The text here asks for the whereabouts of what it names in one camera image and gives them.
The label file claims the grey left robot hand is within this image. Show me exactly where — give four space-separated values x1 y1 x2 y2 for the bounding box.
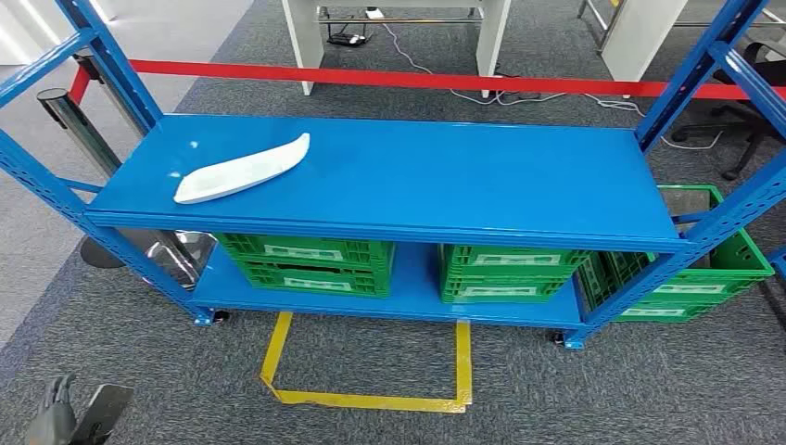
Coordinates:
24 373 79 445

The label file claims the white desk with crossbar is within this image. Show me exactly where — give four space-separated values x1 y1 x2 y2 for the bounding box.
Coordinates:
281 0 513 99

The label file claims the chrome stanchion post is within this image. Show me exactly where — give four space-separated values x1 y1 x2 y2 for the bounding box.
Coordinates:
72 47 147 137
35 87 217 291

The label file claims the dark round floor base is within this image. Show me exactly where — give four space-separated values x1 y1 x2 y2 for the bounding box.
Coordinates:
80 235 128 270

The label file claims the black office chair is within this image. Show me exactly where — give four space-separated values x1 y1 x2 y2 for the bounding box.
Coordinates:
670 39 786 183

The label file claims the white desk panel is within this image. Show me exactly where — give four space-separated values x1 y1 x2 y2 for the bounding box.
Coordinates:
600 0 786 84

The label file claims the white curved plastic part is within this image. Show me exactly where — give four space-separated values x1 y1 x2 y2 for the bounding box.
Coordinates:
173 132 311 206

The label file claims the grey flat board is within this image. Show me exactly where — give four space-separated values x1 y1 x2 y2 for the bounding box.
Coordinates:
660 186 715 230

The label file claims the black router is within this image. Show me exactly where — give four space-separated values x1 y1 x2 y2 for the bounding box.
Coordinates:
326 31 371 48

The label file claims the long red barrier belt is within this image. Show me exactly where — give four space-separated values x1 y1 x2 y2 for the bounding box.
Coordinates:
125 57 786 103

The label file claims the white cable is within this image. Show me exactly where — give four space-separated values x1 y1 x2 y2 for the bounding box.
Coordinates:
583 92 726 152
380 23 569 107

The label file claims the short red barrier belt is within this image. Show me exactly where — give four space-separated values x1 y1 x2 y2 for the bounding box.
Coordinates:
67 64 95 106

